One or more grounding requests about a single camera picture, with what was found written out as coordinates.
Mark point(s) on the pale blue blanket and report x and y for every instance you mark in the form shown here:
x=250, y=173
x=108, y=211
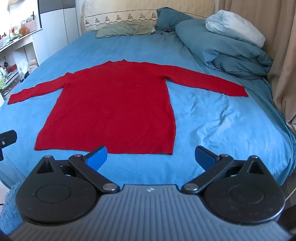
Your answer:
x=233, y=25

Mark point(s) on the beige curtain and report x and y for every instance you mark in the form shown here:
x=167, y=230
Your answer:
x=282, y=58

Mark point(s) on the pink box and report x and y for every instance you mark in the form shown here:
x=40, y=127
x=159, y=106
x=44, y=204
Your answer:
x=32, y=25

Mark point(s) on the dark teal pillow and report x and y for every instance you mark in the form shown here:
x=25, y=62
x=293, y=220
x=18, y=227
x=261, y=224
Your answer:
x=171, y=17

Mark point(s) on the blue bed sheet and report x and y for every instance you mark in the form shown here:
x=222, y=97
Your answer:
x=215, y=129

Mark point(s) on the green and white bottle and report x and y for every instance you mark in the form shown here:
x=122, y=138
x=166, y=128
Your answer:
x=2, y=75

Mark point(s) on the red box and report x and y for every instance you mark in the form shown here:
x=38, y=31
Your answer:
x=12, y=68

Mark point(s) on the white shelf unit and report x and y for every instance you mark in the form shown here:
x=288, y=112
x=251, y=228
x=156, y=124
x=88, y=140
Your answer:
x=25, y=46

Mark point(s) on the teal duvet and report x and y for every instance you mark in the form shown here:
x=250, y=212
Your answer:
x=222, y=48

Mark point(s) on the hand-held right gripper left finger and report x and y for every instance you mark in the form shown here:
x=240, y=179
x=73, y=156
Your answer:
x=98, y=158

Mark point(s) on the green pillow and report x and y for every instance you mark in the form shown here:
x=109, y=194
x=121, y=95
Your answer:
x=122, y=29

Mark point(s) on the white and grey wardrobe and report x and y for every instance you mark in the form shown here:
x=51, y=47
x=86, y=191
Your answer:
x=57, y=25

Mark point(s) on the red knit sweater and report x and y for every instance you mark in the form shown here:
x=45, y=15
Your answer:
x=111, y=109

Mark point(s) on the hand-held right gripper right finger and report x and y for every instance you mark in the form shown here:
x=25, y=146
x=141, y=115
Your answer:
x=204, y=158

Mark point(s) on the blue shaggy rug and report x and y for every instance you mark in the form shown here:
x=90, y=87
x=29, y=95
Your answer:
x=10, y=208

